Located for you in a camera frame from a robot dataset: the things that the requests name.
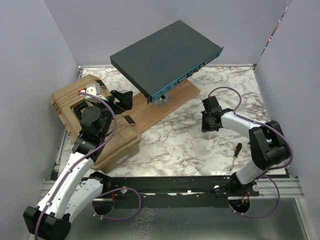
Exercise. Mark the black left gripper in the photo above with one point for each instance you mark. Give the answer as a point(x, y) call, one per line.
point(126, 104)

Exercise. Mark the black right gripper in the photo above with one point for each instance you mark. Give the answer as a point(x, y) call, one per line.
point(204, 127)

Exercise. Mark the dark grey network switch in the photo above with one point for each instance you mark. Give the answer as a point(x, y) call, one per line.
point(161, 61)

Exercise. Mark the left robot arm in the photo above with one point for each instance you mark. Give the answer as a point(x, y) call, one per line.
point(52, 217)

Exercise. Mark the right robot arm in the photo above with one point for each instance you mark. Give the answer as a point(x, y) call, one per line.
point(267, 144)

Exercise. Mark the wooden base board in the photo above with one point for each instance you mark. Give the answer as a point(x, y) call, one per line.
point(146, 115)

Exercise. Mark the tan plastic tool case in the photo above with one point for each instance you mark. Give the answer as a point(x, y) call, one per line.
point(69, 106)

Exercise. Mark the black yellow screwdriver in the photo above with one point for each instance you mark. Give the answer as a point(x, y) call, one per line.
point(235, 156)

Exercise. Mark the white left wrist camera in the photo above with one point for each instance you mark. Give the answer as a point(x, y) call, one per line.
point(92, 93)

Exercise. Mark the silver metal switch stand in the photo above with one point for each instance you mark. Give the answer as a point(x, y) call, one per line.
point(165, 98)

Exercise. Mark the black metal mounting rail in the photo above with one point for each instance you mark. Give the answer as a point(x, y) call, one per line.
point(169, 192)

